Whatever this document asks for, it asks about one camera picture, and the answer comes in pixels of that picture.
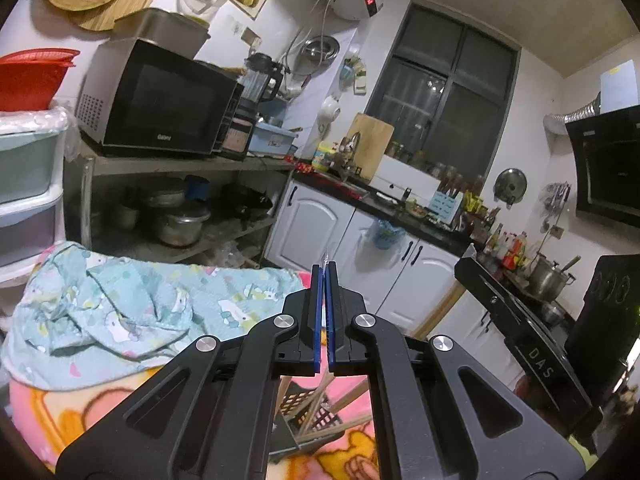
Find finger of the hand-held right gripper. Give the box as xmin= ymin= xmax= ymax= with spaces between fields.
xmin=454 ymin=245 xmax=526 ymax=341

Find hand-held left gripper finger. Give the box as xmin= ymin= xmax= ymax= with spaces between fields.
xmin=55 ymin=265 xmax=325 ymax=480
xmin=324 ymin=262 xmax=587 ymax=480

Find plastic-wrapped chopstick pair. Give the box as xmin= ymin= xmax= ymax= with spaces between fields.
xmin=297 ymin=252 xmax=337 ymax=438

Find green plastic utensil basket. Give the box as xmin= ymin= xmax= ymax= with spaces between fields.
xmin=272 ymin=375 xmax=373 ymax=456

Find row of sauce bottles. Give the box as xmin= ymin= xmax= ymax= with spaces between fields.
xmin=482 ymin=222 xmax=531 ymax=268

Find steel cooking pot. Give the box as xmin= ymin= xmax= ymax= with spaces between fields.
xmin=527 ymin=255 xmax=581 ymax=298

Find blue knife block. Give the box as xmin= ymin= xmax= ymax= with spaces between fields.
xmin=430 ymin=190 xmax=463 ymax=226

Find white kitchen cabinets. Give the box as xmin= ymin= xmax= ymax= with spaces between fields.
xmin=262 ymin=180 xmax=466 ymax=331

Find steel pot lid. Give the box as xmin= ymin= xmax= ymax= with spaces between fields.
xmin=494 ymin=167 xmax=528 ymax=208

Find blue plastic bag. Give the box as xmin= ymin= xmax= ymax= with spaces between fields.
xmin=372 ymin=217 xmax=406 ymax=251

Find black wok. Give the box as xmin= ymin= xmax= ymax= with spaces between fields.
xmin=220 ymin=182 xmax=275 ymax=221

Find yellow container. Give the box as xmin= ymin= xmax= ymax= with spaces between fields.
xmin=312 ymin=141 xmax=338 ymax=171

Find lidded aluminium pot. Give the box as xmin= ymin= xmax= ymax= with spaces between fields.
xmin=150 ymin=205 xmax=211 ymax=248

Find black range hood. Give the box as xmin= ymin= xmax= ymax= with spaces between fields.
xmin=565 ymin=105 xmax=640 ymax=223

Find steel kitchen faucet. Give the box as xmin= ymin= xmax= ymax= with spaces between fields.
xmin=337 ymin=132 xmax=363 ymax=178

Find blue cup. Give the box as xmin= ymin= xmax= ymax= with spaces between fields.
xmin=185 ymin=175 xmax=211 ymax=201

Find wooden cutting board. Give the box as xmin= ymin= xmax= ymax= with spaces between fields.
xmin=345 ymin=112 xmax=395 ymax=181

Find dark framed window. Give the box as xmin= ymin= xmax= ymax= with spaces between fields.
xmin=365 ymin=2 xmax=521 ymax=181

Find light blue printed cloth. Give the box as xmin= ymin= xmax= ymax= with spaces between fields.
xmin=0 ymin=241 xmax=306 ymax=391

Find white hanging kettle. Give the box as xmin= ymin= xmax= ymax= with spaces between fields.
xmin=317 ymin=95 xmax=343 ymax=136

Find metal storage shelf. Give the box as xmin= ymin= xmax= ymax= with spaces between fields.
xmin=65 ymin=130 xmax=296 ymax=266

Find black blender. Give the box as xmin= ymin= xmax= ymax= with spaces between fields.
xmin=222 ymin=52 xmax=283 ymax=156

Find hanging steel bowl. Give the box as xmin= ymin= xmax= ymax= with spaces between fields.
xmin=300 ymin=35 xmax=341 ymax=68

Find black microwave oven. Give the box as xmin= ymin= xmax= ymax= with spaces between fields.
xmin=77 ymin=37 xmax=246 ymax=158

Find pink and orange printed blanket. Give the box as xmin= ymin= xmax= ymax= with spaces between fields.
xmin=7 ymin=267 xmax=386 ymax=480

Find white plastic drawer unit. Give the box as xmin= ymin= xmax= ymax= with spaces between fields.
xmin=0 ymin=107 xmax=68 ymax=286

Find silver metal appliance box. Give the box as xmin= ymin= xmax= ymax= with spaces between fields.
xmin=112 ymin=7 xmax=211 ymax=61

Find red plastic colander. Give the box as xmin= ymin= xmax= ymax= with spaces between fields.
xmin=0 ymin=49 xmax=81 ymax=111

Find silver exhaust duct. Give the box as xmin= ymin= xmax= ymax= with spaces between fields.
xmin=544 ymin=100 xmax=601 ymax=133

